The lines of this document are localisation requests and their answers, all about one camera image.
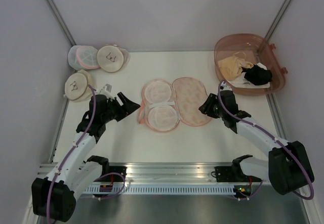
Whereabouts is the white pink mesh laundry bag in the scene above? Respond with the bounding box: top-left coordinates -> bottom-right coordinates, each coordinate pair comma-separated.
67,46 -> 100,70

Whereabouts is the white slotted cable duct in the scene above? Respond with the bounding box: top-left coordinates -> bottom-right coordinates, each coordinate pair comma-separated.
84,184 -> 235,195

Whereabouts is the black bra in basket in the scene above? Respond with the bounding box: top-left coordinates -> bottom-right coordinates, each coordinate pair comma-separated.
242,65 -> 272,85

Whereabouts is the orange floral mesh laundry bag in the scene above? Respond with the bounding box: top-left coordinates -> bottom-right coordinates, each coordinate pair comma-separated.
138,77 -> 211,132

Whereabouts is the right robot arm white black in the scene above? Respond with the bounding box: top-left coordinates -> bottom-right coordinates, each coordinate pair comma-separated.
199,87 -> 314,200

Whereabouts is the beige round laundry bag upper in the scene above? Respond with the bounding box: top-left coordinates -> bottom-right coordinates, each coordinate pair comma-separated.
97,44 -> 130,73

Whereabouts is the beige round laundry bag lower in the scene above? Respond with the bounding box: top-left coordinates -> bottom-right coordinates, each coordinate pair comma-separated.
63,70 -> 97,102

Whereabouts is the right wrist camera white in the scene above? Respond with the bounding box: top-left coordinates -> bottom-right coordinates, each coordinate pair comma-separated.
220,83 -> 231,91

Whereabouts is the right aluminium corner post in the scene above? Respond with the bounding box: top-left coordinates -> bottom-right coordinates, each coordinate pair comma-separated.
265,0 -> 293,41

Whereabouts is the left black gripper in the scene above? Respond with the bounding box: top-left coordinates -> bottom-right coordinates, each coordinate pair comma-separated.
101,92 -> 140,123

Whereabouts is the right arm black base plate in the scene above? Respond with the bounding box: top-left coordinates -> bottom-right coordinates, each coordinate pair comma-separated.
215,166 -> 245,183

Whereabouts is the left aluminium corner post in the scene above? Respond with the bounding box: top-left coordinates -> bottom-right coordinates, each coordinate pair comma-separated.
44,0 -> 76,46

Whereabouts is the aluminium front rail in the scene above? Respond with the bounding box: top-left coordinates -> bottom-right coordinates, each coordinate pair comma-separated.
35,162 -> 279,184

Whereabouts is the white garment in basket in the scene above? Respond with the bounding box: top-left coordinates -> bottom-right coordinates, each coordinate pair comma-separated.
229,63 -> 271,89

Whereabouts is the beige bra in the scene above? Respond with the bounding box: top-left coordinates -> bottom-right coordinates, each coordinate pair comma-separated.
218,52 -> 254,80

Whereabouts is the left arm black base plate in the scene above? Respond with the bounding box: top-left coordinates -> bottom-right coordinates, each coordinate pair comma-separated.
95,166 -> 127,183

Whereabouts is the pink translucent plastic basket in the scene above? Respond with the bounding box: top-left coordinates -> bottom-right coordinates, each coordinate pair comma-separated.
214,33 -> 287,96

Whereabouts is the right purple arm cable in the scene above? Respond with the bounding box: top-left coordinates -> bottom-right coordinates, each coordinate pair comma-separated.
218,80 -> 315,202

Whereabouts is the aluminium corner post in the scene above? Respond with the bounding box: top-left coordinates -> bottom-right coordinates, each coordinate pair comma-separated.
265,0 -> 293,41
44,0 -> 76,46

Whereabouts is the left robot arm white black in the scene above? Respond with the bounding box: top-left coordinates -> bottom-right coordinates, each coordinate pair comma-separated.
31,93 -> 140,222

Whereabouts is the beige round laundry bag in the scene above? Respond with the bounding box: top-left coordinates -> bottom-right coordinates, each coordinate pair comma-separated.
63,70 -> 97,102
97,44 -> 130,73

